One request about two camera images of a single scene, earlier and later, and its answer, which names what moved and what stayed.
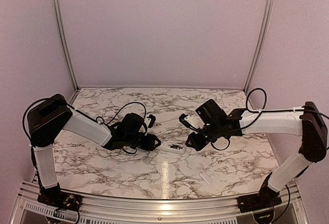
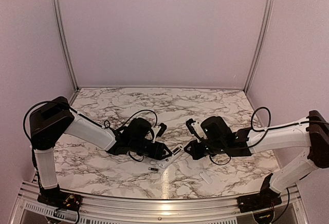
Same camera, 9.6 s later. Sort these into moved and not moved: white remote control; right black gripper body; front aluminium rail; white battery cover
Moved: right black gripper body; white remote control
Not moved: white battery cover; front aluminium rail
